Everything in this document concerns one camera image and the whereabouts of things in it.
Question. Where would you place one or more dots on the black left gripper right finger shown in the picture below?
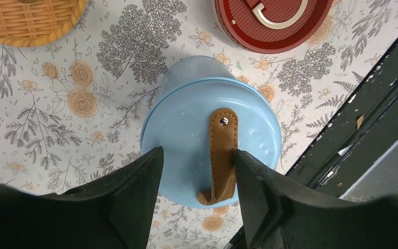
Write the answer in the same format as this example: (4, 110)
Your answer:
(279, 212)

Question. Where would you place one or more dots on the floral patterned table mat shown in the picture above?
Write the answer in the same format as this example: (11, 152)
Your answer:
(72, 111)

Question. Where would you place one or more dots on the light blue cup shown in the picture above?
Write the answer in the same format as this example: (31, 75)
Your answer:
(192, 69)

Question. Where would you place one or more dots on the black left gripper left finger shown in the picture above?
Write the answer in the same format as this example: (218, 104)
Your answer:
(113, 211)

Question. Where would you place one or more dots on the light blue lid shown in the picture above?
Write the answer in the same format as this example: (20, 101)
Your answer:
(179, 123)

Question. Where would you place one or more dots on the woven bamboo plate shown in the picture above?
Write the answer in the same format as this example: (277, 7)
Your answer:
(37, 23)

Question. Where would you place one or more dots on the dark red lid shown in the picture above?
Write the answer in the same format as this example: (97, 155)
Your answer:
(270, 26)

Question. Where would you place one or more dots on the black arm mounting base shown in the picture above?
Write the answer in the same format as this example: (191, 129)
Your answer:
(362, 130)

